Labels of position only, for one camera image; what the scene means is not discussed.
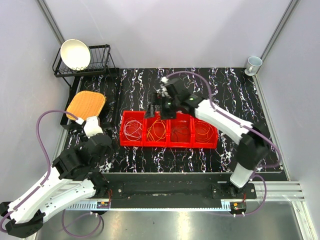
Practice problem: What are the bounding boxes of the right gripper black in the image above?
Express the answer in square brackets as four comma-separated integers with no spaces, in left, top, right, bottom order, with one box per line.
[144,92,180,121]

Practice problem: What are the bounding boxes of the yellow cable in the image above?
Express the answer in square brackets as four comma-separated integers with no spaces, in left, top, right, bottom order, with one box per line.
[146,118,168,143]

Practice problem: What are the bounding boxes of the white cable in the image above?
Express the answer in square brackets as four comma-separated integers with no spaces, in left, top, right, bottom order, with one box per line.
[123,120,144,141]

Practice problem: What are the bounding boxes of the pink cable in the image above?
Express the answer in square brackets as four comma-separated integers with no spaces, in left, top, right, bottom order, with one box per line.
[124,119,144,138]

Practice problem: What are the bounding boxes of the dark brown cable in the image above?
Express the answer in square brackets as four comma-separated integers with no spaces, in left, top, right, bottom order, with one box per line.
[170,126,191,142]

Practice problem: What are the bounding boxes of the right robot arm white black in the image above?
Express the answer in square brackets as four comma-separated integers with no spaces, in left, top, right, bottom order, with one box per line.
[144,91,271,199]

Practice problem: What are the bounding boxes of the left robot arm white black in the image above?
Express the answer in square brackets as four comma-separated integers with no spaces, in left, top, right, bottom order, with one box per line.
[0,133,112,238]

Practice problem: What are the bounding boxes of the orange woven pad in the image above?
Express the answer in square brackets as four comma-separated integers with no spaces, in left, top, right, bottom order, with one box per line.
[66,90,107,120]

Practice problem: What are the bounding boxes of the black tray under pad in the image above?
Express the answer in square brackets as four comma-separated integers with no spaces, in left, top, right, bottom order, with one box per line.
[59,76,118,131]

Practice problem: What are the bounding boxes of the black marbled mat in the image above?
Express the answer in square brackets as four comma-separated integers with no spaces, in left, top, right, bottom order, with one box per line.
[72,67,267,173]

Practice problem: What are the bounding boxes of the white bowl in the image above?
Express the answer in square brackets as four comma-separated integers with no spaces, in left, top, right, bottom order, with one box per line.
[60,39,91,71]

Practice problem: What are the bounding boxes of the pale blue mug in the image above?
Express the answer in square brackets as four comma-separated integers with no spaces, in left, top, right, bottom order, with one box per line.
[244,56,263,76]

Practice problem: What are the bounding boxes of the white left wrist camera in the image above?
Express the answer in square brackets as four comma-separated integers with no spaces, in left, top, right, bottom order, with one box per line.
[75,116,103,138]

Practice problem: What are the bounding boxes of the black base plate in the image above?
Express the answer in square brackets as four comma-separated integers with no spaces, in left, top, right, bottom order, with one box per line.
[74,171,288,209]

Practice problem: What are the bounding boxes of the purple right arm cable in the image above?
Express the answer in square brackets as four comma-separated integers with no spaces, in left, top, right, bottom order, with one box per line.
[165,70,283,217]

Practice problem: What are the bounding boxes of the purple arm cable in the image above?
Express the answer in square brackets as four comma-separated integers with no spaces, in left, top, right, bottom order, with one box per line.
[0,108,104,237]
[165,70,283,217]

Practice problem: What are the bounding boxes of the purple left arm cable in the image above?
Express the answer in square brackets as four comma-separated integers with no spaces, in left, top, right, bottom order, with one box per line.
[0,108,104,237]

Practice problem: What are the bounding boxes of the black wire dish rack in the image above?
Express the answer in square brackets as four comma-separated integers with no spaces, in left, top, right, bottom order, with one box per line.
[52,44,120,79]

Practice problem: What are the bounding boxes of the aluminium frame rail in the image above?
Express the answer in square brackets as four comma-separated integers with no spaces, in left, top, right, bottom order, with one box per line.
[65,181,304,212]

